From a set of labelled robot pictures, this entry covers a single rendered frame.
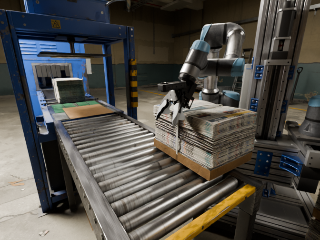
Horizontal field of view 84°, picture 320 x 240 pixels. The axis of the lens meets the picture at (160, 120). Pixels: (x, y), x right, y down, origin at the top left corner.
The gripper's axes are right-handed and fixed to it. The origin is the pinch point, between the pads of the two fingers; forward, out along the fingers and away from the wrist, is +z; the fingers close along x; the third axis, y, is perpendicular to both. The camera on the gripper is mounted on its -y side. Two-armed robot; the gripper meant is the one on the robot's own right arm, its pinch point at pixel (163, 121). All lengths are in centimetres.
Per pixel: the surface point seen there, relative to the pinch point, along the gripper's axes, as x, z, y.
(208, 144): -16.9, 1.3, 9.2
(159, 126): 13.9, 3.1, 10.5
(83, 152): 34.9, 30.8, -10.8
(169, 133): 5.7, 3.7, 10.7
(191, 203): -22.3, 20.5, 5.5
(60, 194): 103, 94, 13
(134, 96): 99, -13, 37
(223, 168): -19.2, 7.5, 21.4
